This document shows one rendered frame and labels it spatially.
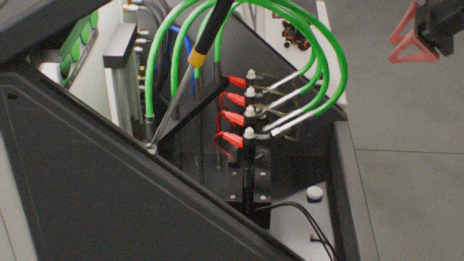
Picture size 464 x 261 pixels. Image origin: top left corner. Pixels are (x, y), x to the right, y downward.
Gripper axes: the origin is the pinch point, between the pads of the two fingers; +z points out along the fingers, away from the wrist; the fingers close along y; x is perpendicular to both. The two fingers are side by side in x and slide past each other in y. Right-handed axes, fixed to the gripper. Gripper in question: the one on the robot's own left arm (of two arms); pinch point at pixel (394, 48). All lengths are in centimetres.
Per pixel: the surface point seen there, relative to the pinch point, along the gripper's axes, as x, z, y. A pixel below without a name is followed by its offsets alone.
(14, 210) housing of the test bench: -37, 35, 43
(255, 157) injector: 1.0, 35.0, 8.1
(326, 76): 1.5, 18.1, -5.9
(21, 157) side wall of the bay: -41, 26, 40
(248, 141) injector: -3.4, 32.5, 7.9
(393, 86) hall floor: 143, 121, -181
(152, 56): -29.0, 31.4, 5.8
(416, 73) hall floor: 157, 115, -201
